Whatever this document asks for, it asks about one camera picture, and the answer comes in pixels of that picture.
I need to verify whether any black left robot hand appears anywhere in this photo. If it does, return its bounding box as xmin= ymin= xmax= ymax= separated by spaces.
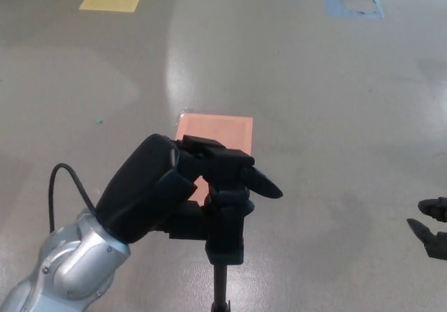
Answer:
xmin=94 ymin=133 xmax=284 ymax=245

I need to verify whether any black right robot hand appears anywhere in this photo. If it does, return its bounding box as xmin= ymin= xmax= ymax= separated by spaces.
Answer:
xmin=406 ymin=196 xmax=447 ymax=261

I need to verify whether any black phone stand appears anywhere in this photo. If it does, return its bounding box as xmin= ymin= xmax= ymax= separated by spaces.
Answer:
xmin=203 ymin=172 xmax=256 ymax=312

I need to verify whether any orange rectangular floor marking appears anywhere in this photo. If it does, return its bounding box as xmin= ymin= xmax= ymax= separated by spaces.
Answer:
xmin=174 ymin=112 xmax=254 ymax=205

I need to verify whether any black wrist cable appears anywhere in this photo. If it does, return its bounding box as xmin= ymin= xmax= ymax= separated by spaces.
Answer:
xmin=48 ymin=163 xmax=97 ymax=233

